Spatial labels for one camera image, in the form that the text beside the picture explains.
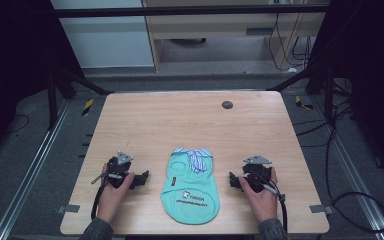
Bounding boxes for black hanging desk cables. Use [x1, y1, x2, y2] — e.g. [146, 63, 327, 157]
[267, 12, 315, 73]

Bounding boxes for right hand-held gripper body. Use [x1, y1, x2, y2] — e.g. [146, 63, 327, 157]
[241, 153, 274, 193]

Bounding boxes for white cabinet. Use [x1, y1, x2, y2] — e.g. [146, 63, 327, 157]
[50, 0, 155, 70]

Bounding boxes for black horizontal frame bar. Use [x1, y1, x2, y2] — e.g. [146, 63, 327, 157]
[53, 3, 329, 19]

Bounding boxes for aluminium floor rail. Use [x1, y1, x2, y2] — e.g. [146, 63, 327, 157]
[0, 99, 72, 240]
[312, 94, 384, 240]

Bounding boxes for person's right hand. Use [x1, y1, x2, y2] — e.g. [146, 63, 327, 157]
[238, 166, 279, 224]

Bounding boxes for left hand-held gripper black cable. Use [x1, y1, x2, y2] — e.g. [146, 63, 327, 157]
[90, 171, 124, 221]

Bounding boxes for hand-held gripper black cable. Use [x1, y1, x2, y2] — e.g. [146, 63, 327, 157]
[90, 171, 124, 221]
[253, 171, 289, 234]

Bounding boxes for grey tape strip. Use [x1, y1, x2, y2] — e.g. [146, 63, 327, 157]
[308, 203, 334, 215]
[56, 203, 81, 215]

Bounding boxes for person's left hand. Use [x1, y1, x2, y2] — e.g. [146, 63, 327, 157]
[96, 162, 136, 225]

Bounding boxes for mint green pet shirt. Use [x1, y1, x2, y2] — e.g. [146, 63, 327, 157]
[160, 146, 221, 226]

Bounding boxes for right hand-held gripper black cable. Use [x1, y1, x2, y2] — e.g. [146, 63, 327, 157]
[253, 171, 289, 234]

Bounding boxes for thin black floor cable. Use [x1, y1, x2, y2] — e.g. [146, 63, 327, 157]
[5, 113, 31, 135]

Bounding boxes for black looped floor cable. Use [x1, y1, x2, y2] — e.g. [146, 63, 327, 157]
[293, 98, 384, 234]

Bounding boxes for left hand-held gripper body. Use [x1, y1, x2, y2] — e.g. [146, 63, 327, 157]
[105, 150, 138, 190]

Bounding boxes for dark curtain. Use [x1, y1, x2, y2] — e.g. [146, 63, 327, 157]
[0, 0, 64, 164]
[308, 0, 384, 184]

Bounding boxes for black metal stand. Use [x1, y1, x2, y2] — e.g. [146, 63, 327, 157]
[266, 61, 335, 125]
[45, 66, 115, 132]

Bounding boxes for yellow black striped tape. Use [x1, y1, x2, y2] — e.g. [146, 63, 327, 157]
[81, 98, 95, 117]
[294, 95, 315, 111]

